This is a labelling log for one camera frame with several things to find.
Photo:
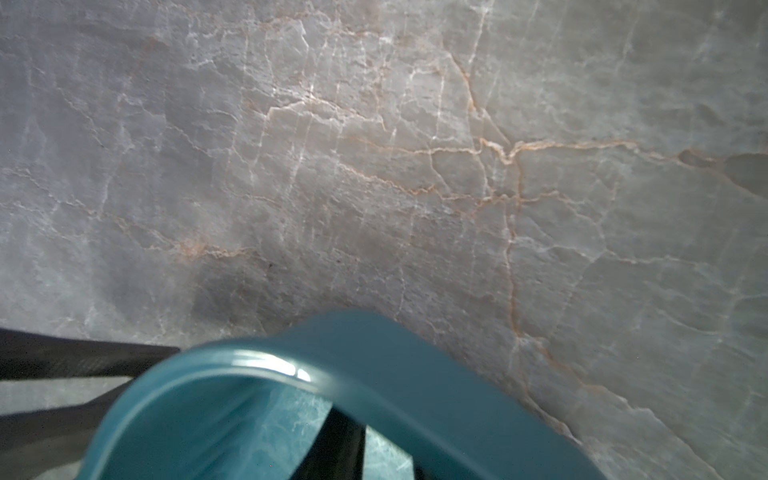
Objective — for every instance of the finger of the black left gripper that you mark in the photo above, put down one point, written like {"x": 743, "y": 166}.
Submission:
{"x": 55, "y": 392}

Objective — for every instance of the teal plastic storage box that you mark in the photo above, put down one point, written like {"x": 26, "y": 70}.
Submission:
{"x": 251, "y": 409}

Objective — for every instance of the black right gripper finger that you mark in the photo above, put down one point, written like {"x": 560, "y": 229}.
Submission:
{"x": 338, "y": 451}

